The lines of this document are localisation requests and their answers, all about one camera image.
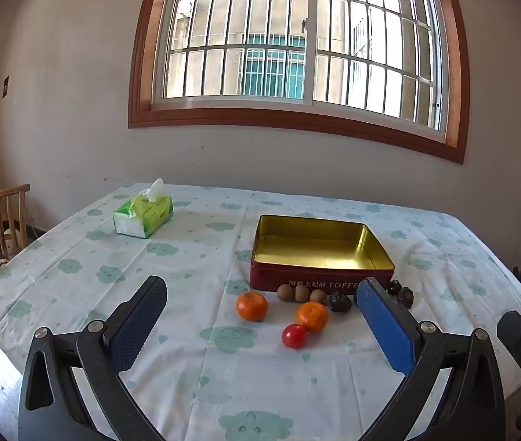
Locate wooden framed barred window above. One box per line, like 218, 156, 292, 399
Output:
128, 0, 471, 165

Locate orange mandarin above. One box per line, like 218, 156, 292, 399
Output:
236, 291, 269, 322
295, 302, 330, 334

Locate green tissue box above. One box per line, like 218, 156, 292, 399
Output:
112, 178, 174, 240

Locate cloud print tablecloth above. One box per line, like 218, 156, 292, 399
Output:
0, 183, 521, 441

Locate red tomato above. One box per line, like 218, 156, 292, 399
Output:
281, 324, 308, 350

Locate red and gold tin box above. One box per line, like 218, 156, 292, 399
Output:
249, 214, 395, 293

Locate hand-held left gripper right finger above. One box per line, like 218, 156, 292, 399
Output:
356, 278, 505, 441

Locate purple wrinkled passion fruit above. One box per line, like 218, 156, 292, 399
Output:
329, 291, 353, 313

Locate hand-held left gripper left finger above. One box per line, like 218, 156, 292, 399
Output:
18, 276, 168, 441

